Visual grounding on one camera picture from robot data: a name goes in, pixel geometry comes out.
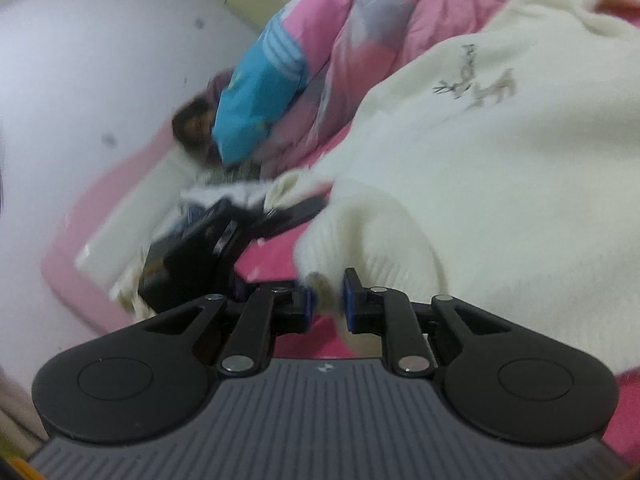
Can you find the blue denim garment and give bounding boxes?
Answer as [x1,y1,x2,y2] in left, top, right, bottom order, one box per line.
[177,202,211,236]

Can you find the pink white headboard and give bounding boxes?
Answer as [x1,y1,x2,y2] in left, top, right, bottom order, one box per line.
[42,125,226,341]

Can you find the blue striped quilt cover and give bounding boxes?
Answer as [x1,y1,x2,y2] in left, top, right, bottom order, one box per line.
[211,22,308,167]

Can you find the pink floral blanket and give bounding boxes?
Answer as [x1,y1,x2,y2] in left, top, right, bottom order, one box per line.
[220,125,640,466]

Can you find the white deer sweater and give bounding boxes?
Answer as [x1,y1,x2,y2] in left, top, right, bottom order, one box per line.
[260,0,640,361]

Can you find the pink grey floral quilt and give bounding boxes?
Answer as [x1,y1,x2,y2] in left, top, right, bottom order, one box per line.
[260,0,521,171]

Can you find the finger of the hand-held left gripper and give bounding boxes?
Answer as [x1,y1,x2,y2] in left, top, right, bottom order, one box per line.
[250,195,327,241]

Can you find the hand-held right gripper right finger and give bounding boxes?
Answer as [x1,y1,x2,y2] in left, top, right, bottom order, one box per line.
[342,267,513,378]

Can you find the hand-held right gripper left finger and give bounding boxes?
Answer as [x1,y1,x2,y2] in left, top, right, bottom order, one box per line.
[142,285,317,377]

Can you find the green patterned pillow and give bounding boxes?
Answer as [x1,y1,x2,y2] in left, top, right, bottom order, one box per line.
[210,162,261,183]

